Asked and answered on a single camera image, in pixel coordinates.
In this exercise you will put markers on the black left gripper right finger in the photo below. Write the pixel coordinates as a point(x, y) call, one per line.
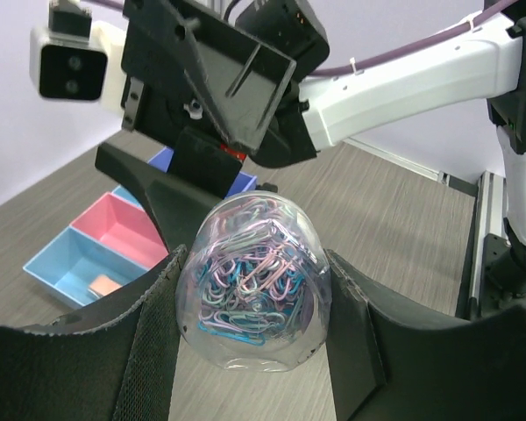
point(391, 358)

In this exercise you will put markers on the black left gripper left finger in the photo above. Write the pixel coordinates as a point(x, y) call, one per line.
point(113, 359)

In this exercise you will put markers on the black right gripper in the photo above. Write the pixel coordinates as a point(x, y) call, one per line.
point(239, 82)

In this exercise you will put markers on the four colour drawer organizer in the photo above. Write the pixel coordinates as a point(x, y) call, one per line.
point(114, 236)

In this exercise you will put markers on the clear jar of paperclips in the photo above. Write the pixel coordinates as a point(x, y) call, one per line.
point(255, 291)

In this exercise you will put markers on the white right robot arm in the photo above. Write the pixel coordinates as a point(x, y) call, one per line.
point(483, 56)

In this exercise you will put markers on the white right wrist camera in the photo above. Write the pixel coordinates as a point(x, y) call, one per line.
point(77, 58)

